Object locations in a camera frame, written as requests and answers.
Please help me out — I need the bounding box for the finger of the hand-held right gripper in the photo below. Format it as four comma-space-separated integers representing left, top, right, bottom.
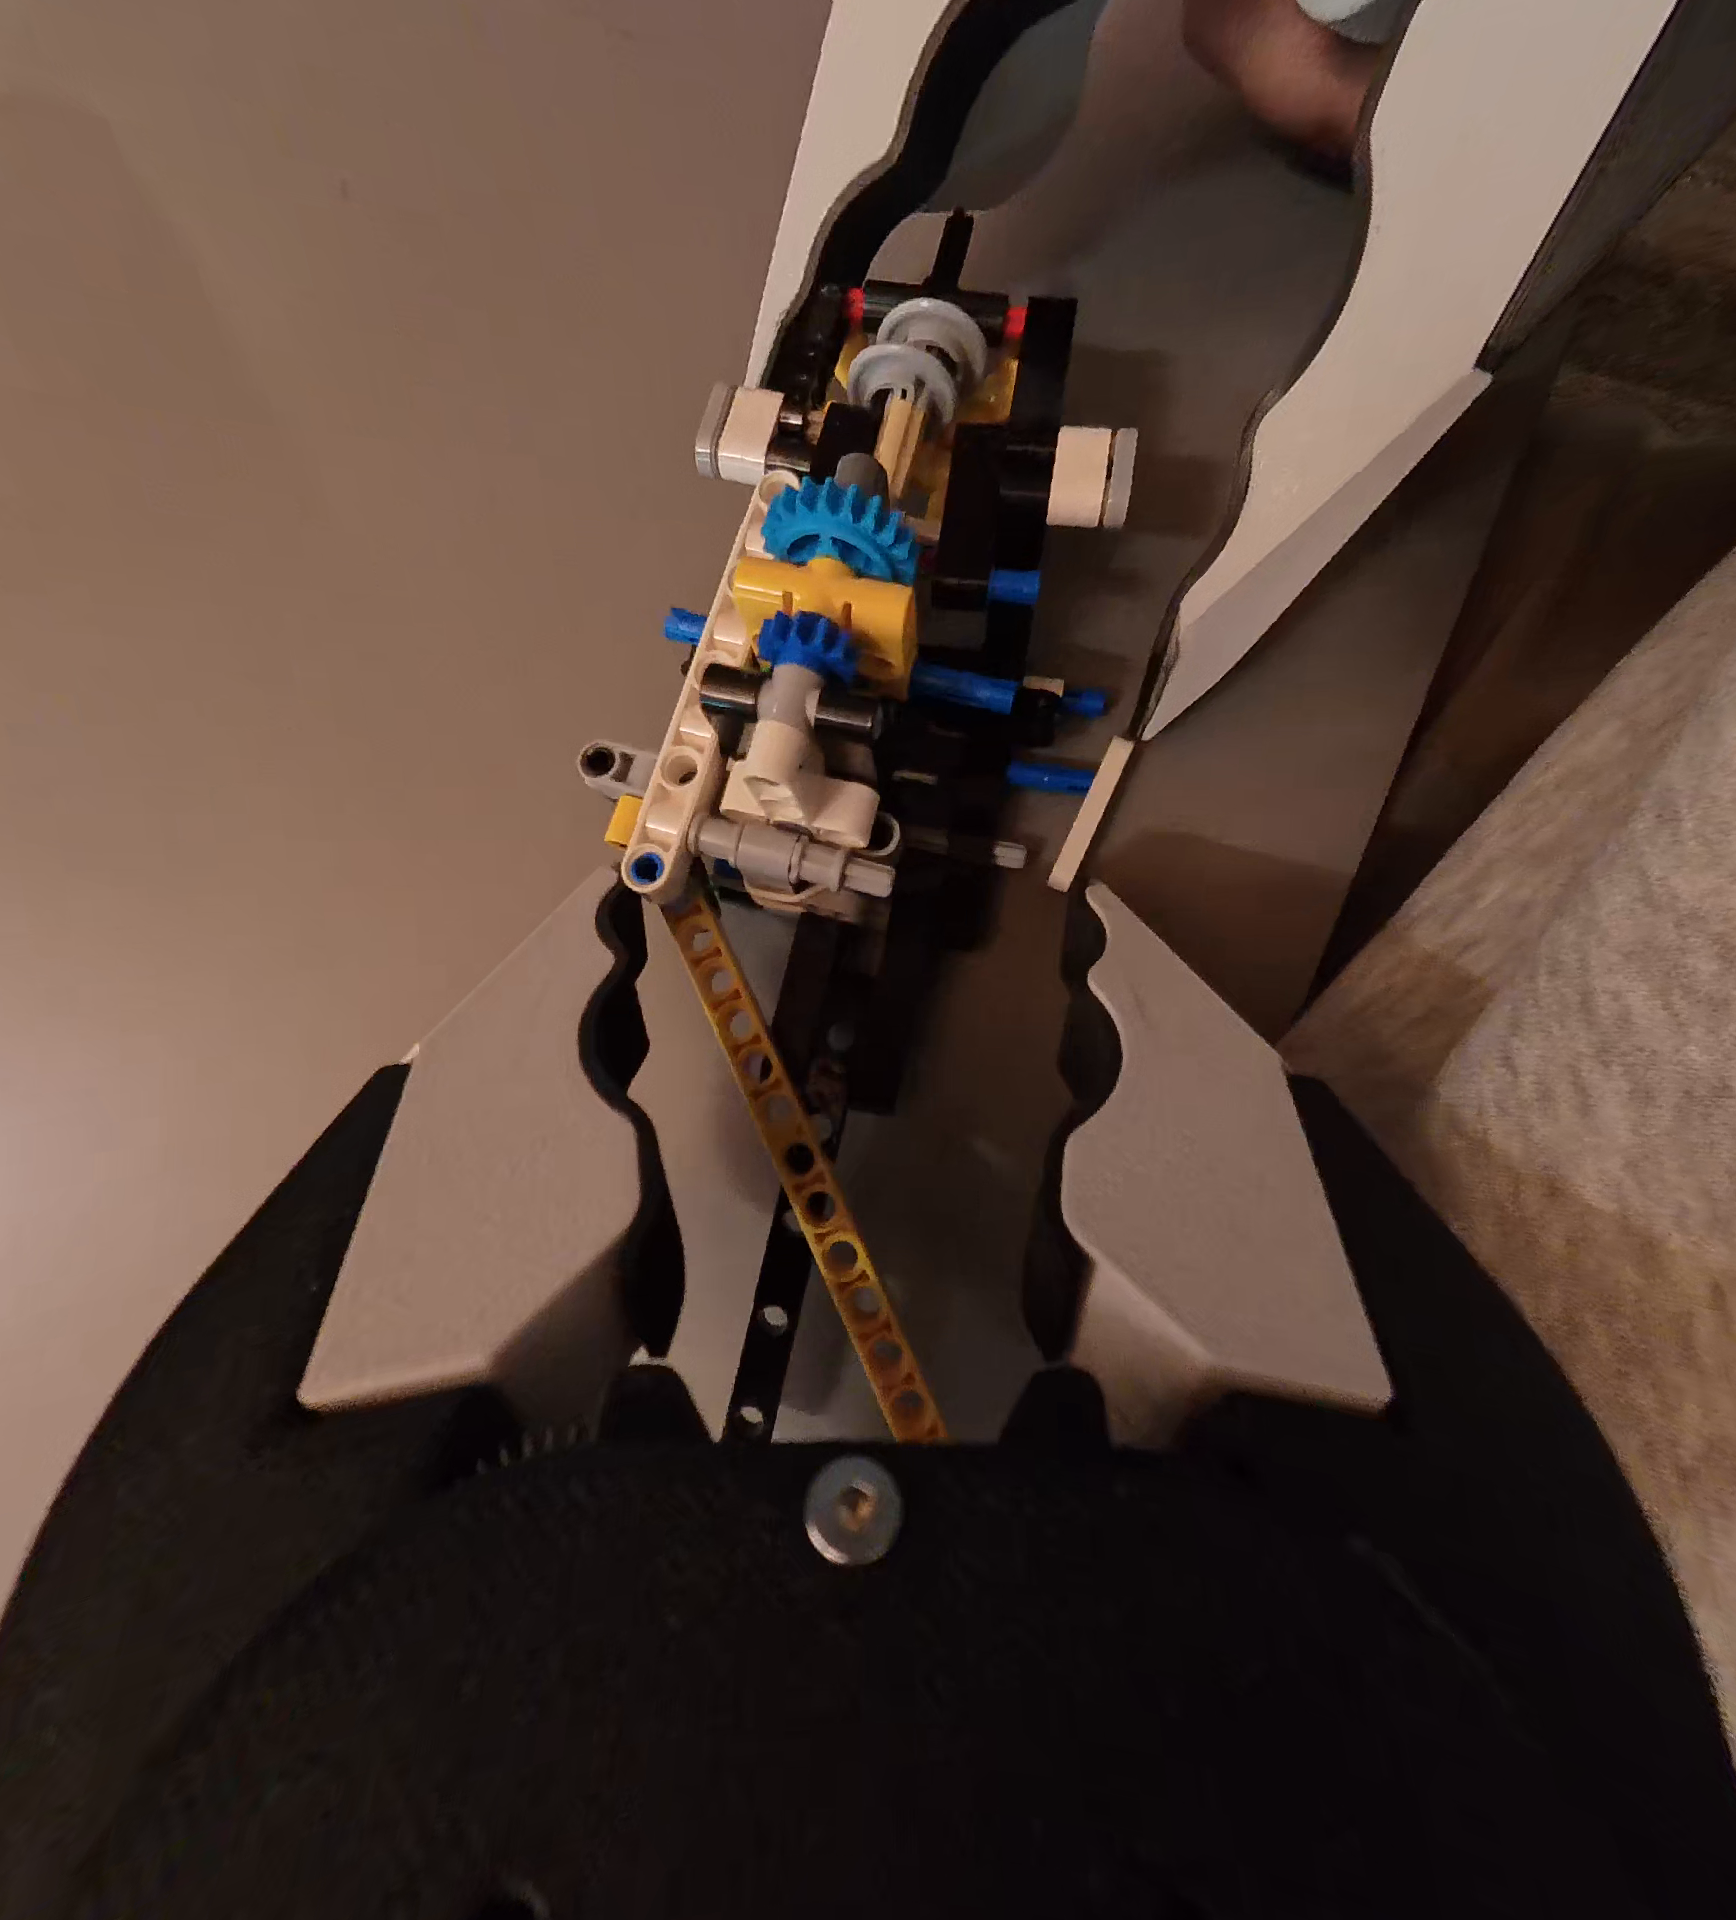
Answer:
1134, 0, 1683, 747
743, 0, 1113, 391

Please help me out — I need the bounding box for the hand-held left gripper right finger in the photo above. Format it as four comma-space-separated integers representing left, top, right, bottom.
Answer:
1031, 884, 1397, 1458

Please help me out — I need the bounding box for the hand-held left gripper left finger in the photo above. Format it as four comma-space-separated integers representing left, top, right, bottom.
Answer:
298, 877, 696, 1424

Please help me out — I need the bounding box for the small white lego beam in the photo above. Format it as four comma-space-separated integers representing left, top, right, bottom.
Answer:
1051, 733, 1134, 898

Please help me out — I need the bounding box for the lego vehicle chassis assembly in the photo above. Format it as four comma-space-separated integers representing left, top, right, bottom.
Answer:
574, 211, 1143, 1443

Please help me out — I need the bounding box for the person's right hand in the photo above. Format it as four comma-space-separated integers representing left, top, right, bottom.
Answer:
1180, 0, 1397, 166

